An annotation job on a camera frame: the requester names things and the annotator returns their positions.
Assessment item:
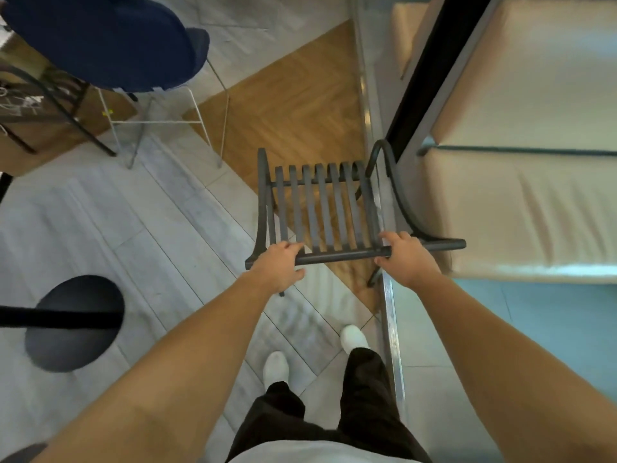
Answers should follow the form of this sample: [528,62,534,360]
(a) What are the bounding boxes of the person's right forearm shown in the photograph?
[410,270,617,463]

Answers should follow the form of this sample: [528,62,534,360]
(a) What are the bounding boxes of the glass partition panel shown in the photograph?
[348,0,408,410]

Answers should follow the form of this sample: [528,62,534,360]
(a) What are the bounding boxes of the person's left forearm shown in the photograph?
[29,274,281,463]

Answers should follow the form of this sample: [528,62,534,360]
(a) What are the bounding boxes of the dark grey metal slatted chair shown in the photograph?
[244,139,467,297]

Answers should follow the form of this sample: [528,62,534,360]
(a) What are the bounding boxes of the person's left white shoe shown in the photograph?
[264,351,290,390]

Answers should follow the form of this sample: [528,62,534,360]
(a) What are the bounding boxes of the person's white shirt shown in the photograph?
[230,440,425,463]

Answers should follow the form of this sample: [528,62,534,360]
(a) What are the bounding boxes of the blue upholstered bar stool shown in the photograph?
[0,0,231,170]

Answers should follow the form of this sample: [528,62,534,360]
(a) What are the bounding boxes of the black vertical pillar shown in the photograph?
[386,0,495,157]

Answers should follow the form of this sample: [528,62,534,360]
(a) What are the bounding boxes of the black round table base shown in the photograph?
[0,275,126,374]

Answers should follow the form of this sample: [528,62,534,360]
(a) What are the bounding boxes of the beige cushioned sofa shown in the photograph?
[389,0,617,285]

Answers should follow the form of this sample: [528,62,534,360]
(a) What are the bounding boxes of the person's black trousers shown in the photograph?
[226,347,434,463]

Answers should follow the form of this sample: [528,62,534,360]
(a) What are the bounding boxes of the person's right hand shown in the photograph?
[374,231,442,291]

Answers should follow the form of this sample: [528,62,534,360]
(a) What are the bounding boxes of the person's white shoe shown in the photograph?
[340,325,370,355]
[264,351,290,390]

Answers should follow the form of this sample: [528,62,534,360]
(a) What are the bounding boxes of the person's right white shoe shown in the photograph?
[340,325,370,355]

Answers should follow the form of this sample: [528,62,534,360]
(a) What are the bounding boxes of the person's left hand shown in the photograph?
[248,241,307,298]

